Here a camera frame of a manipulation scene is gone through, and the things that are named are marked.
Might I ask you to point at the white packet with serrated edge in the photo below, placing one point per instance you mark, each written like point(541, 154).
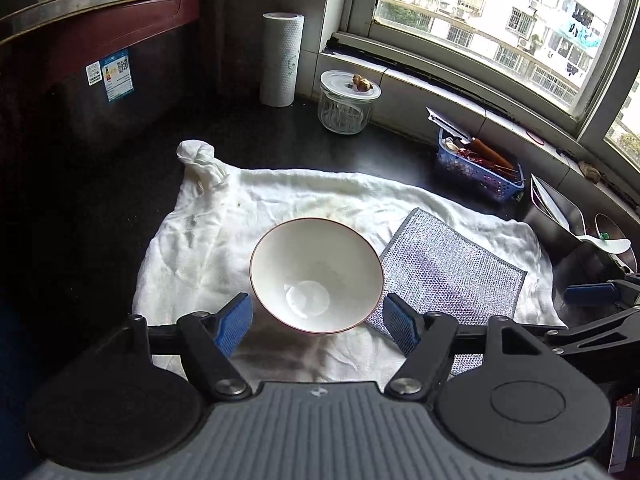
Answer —
point(447, 125)

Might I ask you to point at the blue label sticker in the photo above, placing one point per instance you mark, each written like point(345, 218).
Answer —
point(117, 77)

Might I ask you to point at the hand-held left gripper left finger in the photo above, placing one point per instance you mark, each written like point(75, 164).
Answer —
point(235, 320)

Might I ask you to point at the white label sticker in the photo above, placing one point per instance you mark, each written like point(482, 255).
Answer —
point(93, 73)

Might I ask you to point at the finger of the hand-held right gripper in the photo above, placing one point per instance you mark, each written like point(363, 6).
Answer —
point(600, 332)
point(590, 294)

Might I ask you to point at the red plastic packet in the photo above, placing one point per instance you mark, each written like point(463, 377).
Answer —
point(475, 157)

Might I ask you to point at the grey mesh scrubbing cloth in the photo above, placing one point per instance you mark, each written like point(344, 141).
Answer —
point(450, 270)

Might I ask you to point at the brown ginger piece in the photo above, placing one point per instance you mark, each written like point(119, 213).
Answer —
point(361, 83)

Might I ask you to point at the red rubber band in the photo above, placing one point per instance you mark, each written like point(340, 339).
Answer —
point(528, 136)

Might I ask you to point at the window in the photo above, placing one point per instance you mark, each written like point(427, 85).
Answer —
point(362, 0)

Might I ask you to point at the dried brown root piece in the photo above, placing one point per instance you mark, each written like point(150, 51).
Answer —
point(590, 171)

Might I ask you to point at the round metal ladle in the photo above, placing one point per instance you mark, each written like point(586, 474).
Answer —
point(612, 225)

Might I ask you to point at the white bowl with brown rim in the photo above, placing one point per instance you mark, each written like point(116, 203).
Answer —
point(310, 260)

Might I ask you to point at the white plastic spoon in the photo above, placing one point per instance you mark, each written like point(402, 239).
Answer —
point(607, 246)

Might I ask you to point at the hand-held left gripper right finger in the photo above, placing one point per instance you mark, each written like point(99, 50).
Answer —
point(400, 320)

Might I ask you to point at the white paper towel roll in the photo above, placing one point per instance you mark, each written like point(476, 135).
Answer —
point(281, 60)

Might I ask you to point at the stainless steel container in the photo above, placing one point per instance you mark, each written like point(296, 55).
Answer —
point(545, 240)

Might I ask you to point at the dark red kitchen appliance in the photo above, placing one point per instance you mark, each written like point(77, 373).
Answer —
point(60, 110)

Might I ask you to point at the glass jar with lid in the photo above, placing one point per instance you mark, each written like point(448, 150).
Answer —
point(345, 110)

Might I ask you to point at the blue plastic basket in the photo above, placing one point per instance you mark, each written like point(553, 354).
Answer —
point(475, 175)

